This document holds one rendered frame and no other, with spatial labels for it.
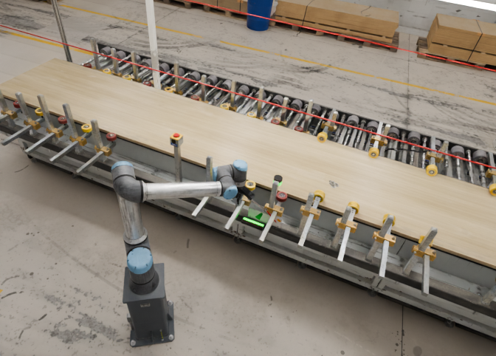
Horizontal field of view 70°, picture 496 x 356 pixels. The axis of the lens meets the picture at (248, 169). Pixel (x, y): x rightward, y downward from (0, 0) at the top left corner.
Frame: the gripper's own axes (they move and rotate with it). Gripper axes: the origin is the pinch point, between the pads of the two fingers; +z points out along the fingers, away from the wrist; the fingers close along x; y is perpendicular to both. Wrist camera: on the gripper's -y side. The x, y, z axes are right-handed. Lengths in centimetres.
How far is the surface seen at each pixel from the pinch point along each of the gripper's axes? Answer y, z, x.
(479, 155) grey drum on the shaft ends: -172, 11, -163
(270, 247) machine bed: -21, 83, -36
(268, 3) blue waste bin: 166, 41, -553
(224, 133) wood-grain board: 46, 6, -77
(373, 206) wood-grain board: -86, 6, -46
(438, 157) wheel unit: -130, -1, -121
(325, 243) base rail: -62, 26, -15
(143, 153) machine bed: 105, 23, -39
